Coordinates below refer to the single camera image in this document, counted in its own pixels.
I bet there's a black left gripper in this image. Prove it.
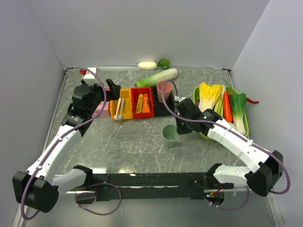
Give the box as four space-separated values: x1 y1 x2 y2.
87 79 120 114

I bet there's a pink plastic cup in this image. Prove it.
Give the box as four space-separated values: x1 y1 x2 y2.
156 80 172 103

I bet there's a mint green plastic cup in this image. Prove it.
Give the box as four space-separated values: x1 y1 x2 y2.
161 124 180 148

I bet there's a clear textured acrylic tray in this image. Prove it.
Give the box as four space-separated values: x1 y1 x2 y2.
120 134 169 154

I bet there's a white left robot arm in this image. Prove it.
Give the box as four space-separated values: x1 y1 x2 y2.
12 79 121 213

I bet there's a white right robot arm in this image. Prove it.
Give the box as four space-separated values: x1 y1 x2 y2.
176 98 283 197

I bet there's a yellow toothpaste tube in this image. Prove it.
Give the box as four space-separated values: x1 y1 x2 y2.
135 94 144 114

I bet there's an orange toothpaste tube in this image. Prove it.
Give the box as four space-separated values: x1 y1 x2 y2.
142 93 151 113

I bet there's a lime green vegetable tray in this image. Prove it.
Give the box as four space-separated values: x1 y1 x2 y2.
193 86 249 141

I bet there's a red storage bin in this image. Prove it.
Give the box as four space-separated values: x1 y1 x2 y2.
131 87 154 119

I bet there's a pink drawer box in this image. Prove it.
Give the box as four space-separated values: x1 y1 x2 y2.
91 86 111 118

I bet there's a black storage bin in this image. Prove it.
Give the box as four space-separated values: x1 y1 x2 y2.
151 87 175 117

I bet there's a yellow napa cabbage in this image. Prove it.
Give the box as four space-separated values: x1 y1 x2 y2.
198 82 223 112

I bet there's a yellow storage bin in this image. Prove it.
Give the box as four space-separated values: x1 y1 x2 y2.
109 88 133 121

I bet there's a green napa cabbage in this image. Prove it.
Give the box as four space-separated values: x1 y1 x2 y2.
135 68 178 87

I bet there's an orange carrot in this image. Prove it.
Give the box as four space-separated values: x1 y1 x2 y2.
223 91 233 123

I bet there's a white radish with leaves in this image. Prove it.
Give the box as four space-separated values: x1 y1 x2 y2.
138 58 170 70

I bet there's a green bok choy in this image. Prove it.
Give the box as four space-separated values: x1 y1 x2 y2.
224 79 246 135

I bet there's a red chili pepper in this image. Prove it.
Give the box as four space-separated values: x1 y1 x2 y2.
246 97 259 104

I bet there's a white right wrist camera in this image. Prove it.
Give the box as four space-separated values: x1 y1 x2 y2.
174 95 185 103

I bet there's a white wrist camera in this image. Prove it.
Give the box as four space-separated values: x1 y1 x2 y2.
83 68 99 85
174 95 185 103

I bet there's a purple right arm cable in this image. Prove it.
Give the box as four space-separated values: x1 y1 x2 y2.
161 80 291 211

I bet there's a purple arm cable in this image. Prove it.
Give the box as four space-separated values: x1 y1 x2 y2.
161 80 291 211
20 67 123 220

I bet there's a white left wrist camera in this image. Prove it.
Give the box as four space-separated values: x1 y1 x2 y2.
83 68 99 85

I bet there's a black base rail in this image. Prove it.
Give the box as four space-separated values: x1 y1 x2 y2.
91 172 234 200

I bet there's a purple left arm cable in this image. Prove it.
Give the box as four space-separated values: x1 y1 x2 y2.
20 67 123 220

